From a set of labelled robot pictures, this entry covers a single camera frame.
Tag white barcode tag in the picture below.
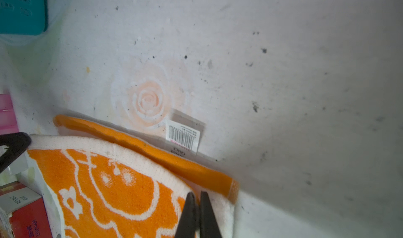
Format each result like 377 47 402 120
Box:
165 109 205 159

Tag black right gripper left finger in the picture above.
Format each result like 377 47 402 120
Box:
174 192 198 238

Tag pink small eraser block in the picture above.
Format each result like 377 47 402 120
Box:
0 94 19 135

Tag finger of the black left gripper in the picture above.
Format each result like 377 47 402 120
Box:
1 133 31 172

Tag orange white towel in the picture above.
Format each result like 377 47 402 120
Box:
25 115 239 238

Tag teal plastic basket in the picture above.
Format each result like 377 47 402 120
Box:
1 0 48 35

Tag bandage box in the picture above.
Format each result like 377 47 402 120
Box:
1 181 52 238

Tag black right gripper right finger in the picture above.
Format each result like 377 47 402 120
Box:
199 191 222 238

